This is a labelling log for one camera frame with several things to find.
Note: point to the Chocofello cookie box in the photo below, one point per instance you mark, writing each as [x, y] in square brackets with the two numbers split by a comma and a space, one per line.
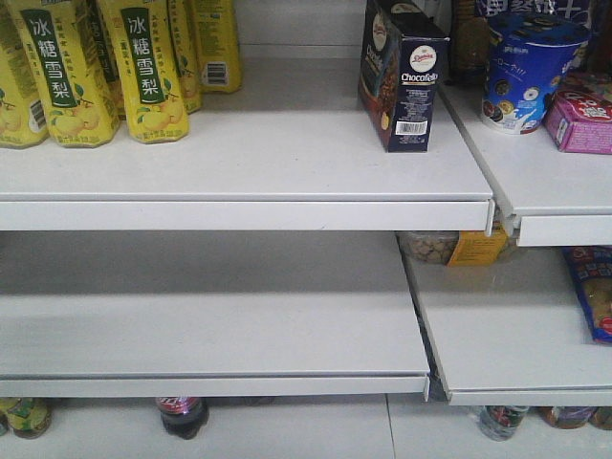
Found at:
[402, 52]

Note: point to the yellow drink bottle below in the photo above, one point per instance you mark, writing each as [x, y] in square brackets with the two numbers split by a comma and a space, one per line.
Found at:
[28, 417]

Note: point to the clear cookie tub yellow label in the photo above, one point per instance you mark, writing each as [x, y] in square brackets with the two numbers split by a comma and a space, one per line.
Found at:
[457, 248]

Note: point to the cola bottle below shelf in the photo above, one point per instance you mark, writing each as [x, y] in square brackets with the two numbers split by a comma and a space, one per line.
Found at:
[183, 416]

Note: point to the brown cracker pack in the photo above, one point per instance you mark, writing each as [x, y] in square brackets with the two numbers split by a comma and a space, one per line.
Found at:
[469, 43]

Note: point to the yellow pear drink bottle left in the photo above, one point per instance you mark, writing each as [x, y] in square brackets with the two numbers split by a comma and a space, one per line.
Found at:
[23, 121]

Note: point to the yellow pear drink bottle back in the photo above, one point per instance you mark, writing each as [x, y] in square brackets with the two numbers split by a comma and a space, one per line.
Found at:
[217, 45]

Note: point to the clear water bottle below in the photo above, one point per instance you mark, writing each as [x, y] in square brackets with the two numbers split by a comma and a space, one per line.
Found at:
[500, 422]

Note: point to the white supermarket shelving unit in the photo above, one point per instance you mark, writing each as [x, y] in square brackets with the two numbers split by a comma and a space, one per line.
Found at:
[258, 255]

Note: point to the blue Oreo cup tub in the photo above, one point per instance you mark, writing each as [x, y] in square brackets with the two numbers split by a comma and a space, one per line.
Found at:
[529, 54]

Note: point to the pink snack box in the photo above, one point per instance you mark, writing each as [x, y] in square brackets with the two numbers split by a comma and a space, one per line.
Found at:
[579, 120]

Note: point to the purple label juice bottle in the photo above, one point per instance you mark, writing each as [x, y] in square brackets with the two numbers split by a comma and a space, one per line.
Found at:
[566, 417]

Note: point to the yellow pear drink bottle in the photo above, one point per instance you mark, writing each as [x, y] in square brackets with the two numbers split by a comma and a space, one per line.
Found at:
[217, 45]
[63, 56]
[151, 88]
[23, 121]

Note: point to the yellow pear drink bottle front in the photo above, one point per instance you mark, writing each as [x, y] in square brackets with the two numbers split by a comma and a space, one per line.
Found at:
[151, 88]

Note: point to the blue chip cookie bag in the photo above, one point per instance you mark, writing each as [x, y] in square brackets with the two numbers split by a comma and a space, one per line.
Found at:
[590, 271]

